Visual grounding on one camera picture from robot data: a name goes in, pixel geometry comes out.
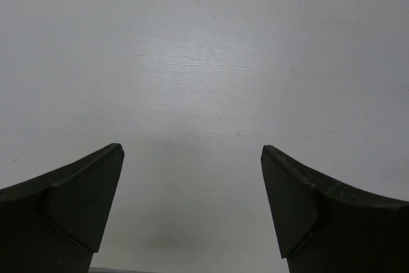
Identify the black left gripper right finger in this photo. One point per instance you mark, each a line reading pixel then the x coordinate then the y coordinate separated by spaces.
pixel 324 225

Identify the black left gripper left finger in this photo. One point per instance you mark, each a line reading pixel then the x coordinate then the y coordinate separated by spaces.
pixel 55 222

